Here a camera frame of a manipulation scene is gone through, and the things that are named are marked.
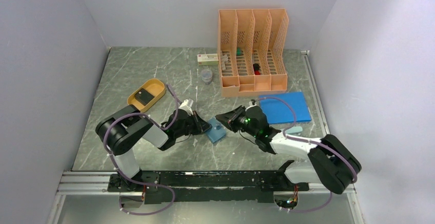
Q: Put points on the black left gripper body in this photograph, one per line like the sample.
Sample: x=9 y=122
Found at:
x=189 y=128

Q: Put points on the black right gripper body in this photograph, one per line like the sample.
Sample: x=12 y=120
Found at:
x=243 y=124

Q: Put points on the blue leather card holder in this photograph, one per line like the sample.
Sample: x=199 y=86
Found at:
x=217 y=131

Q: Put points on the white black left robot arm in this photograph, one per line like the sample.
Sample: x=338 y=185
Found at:
x=120 y=132

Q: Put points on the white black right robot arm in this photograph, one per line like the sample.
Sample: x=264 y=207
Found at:
x=323 y=160

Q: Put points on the yellow oval tray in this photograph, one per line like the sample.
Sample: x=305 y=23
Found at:
x=153 y=86

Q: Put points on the clear small jar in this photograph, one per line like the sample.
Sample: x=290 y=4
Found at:
x=206 y=76

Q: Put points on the black small box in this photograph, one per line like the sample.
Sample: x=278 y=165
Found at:
x=143 y=97

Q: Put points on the red black item in organizer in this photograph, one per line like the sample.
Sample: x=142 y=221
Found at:
x=257 y=69

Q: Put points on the clear plastic clip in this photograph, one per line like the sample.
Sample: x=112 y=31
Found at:
x=224 y=62

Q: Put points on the white small carton box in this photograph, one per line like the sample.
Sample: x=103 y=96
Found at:
x=207 y=59

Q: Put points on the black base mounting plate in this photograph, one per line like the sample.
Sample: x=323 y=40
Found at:
x=202 y=186

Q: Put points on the orange plastic file organizer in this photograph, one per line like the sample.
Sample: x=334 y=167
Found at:
x=261 y=33

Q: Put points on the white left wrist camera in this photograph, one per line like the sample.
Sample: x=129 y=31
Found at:
x=186 y=105

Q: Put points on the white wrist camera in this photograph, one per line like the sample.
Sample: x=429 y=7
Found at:
x=186 y=105
x=252 y=103

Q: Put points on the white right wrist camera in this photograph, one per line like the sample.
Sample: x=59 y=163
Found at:
x=252 y=103

